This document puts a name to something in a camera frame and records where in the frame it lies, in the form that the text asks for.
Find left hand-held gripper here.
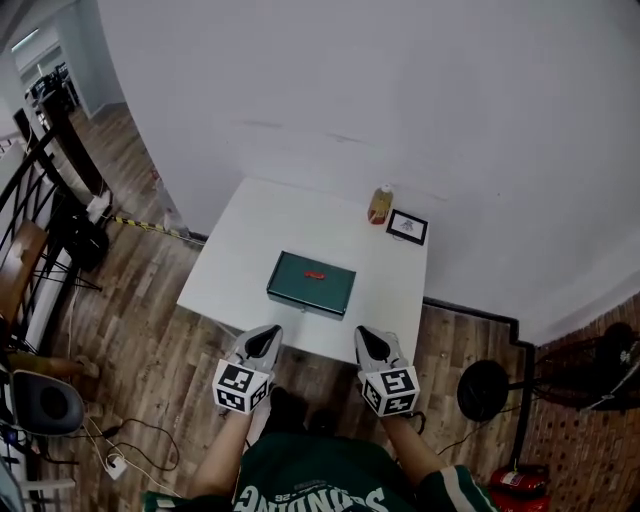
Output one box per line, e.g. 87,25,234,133
212,324,285,415

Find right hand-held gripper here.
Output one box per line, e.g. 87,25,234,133
354,324,420,417

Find dark green box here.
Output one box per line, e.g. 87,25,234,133
269,293,346,321

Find person's left forearm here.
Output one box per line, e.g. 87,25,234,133
192,412,254,499

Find person's right forearm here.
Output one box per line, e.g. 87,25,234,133
380,412,449,489

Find green metal box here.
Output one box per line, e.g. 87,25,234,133
266,250,358,318

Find person's black shoe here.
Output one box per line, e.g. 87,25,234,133
309,408,342,434
269,385,307,432

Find white table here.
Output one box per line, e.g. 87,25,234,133
176,175,431,366

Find black floor fan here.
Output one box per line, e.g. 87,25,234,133
455,322,640,424

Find person's green shirt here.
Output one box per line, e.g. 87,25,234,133
142,432,502,512

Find amber drink bottle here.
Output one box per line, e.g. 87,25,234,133
368,183,394,227

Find yellow black striped floor strip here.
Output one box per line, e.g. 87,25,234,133
110,214,207,247

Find red fire extinguisher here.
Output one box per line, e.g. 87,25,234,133
488,464,551,497

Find black bag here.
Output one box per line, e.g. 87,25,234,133
69,214,111,274

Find brown wooden chair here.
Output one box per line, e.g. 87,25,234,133
0,219,49,327

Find dark wooden railing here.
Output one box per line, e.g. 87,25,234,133
0,94,114,351

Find black fan cable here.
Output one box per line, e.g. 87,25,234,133
437,404,524,457

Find black adapter cable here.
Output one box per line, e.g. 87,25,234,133
82,418,182,473

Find black picture frame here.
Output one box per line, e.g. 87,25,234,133
385,208,430,247

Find white cable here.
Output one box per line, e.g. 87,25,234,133
82,417,182,499

